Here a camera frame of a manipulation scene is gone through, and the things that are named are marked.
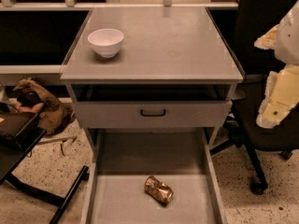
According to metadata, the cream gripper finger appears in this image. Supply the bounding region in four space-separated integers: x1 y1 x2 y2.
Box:
254 25 278 49
256 64 299 129

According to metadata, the crushed orange can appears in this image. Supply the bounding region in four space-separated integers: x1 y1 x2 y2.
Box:
144 175 174 204

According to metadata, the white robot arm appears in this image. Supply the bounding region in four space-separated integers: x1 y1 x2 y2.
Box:
254 1 299 129

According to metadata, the grey top drawer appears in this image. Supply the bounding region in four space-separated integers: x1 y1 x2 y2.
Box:
73 102 232 129

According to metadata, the grey drawer cabinet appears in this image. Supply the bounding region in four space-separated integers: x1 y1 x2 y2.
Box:
59 7 245 161

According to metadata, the open grey middle drawer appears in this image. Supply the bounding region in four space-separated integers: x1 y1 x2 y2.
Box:
80 129 228 224

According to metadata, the black office chair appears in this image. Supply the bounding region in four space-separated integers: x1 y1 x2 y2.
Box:
210 0 299 196

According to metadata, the white ceramic bowl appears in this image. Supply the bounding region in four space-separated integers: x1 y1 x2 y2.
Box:
88 28 124 58

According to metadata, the brown crumpled jacket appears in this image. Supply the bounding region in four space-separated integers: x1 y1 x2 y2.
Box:
13 78 71 135

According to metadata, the black side table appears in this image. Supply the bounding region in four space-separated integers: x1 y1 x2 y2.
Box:
0 121 92 224

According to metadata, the dark box on table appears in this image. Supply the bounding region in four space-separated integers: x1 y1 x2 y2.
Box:
0 112 39 150

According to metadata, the grey desk frame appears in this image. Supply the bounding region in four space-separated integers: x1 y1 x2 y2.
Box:
0 0 236 86

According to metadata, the black drawer handle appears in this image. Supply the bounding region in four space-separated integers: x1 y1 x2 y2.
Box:
139 109 166 118

